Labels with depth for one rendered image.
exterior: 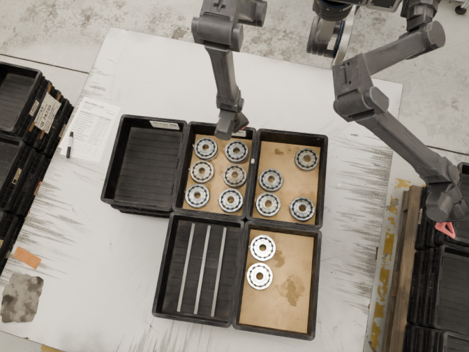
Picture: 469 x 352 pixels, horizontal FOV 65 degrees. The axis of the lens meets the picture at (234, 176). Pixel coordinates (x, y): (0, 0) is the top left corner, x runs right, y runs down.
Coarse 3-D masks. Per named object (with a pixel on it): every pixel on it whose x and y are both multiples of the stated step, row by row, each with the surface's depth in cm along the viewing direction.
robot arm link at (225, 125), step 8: (240, 104) 117; (224, 112) 121; (232, 112) 121; (224, 120) 120; (232, 120) 121; (216, 128) 123; (224, 128) 120; (232, 128) 123; (216, 136) 124; (224, 136) 123
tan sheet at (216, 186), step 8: (200, 136) 168; (208, 136) 168; (224, 144) 166; (248, 144) 165; (224, 152) 165; (248, 152) 164; (192, 160) 164; (200, 160) 164; (216, 160) 164; (224, 160) 164; (248, 160) 163; (216, 168) 163; (224, 168) 162; (216, 176) 162; (232, 176) 161; (192, 184) 161; (208, 184) 161; (216, 184) 160; (224, 184) 160; (216, 192) 159; (240, 192) 159; (184, 200) 159; (216, 200) 158; (232, 200) 158; (184, 208) 158; (192, 208) 158; (208, 208) 157; (216, 208) 157
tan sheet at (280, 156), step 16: (272, 144) 165; (288, 144) 164; (272, 160) 163; (288, 160) 162; (304, 160) 162; (288, 176) 160; (304, 176) 160; (256, 192) 158; (288, 192) 158; (304, 192) 157; (288, 208) 156
